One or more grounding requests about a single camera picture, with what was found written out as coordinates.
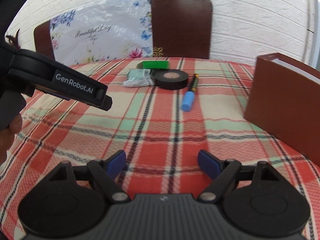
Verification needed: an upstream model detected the person's left hand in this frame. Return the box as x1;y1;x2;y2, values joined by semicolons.
0;114;23;165

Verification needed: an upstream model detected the red plaid bed blanket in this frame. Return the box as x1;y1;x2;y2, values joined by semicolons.
1;58;319;239

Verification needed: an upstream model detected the green snack packet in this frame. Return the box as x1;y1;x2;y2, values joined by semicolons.
123;69;155;88

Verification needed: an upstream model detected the floral plastic bag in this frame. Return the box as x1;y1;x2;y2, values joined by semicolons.
49;0;153;66

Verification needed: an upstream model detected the black tape roll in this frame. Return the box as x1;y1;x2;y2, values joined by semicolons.
153;69;189;90

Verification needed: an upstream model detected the green small box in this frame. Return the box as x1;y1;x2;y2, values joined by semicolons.
137;61;169;69

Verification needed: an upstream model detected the blue handled screwdriver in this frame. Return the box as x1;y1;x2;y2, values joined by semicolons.
181;74;199;112

